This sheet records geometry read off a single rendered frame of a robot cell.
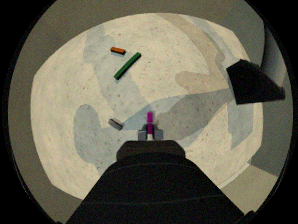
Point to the green rod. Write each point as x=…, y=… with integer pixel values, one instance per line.
x=127, y=65

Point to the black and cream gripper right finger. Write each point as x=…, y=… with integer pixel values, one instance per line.
x=157, y=134

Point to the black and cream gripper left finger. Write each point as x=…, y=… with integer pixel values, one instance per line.
x=142, y=133

